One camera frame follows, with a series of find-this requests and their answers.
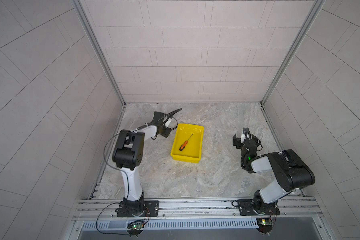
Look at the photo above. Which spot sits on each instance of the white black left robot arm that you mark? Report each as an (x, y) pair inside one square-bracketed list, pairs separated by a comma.
[(128, 155)]

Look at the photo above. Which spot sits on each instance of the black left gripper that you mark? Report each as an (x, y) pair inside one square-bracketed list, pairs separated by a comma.
[(166, 131)]

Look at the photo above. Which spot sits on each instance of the aluminium corner post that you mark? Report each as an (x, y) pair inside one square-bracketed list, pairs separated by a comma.
[(77, 5), (312, 14)]

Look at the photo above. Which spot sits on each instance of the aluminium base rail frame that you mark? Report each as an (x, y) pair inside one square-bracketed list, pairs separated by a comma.
[(200, 208)]

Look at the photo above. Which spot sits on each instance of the white slotted cable duct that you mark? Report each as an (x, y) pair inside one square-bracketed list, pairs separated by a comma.
[(174, 224)]

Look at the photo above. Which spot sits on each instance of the left green circuit board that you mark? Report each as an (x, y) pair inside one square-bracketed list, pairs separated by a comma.
[(136, 225)]

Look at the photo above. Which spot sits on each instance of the aluminium right corner post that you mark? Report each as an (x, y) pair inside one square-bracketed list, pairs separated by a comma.
[(312, 14)]

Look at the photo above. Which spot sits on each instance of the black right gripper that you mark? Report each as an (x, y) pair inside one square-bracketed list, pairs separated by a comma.
[(237, 141)]

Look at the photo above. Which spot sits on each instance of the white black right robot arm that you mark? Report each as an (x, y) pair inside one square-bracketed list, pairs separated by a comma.
[(290, 171)]

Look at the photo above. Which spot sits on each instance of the green circuit board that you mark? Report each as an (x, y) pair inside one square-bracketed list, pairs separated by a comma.
[(265, 225), (136, 225)]

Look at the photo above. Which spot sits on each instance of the aluminium left floor rail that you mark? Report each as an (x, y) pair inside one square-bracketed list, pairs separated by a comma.
[(105, 182)]

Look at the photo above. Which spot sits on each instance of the yellow plastic bin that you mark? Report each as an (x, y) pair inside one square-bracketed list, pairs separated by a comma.
[(193, 151)]

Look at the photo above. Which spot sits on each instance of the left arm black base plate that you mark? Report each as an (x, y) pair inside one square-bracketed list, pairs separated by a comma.
[(137, 209)]

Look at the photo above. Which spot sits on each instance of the aluminium left corner post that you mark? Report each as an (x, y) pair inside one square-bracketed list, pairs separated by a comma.
[(77, 5)]

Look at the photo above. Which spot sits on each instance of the orange handled screwdriver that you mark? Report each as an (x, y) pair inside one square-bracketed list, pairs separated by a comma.
[(183, 146)]

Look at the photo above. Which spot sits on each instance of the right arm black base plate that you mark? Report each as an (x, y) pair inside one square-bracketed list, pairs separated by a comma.
[(253, 208)]

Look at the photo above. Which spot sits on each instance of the right green circuit board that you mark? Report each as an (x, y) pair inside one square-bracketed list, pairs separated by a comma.
[(265, 225)]

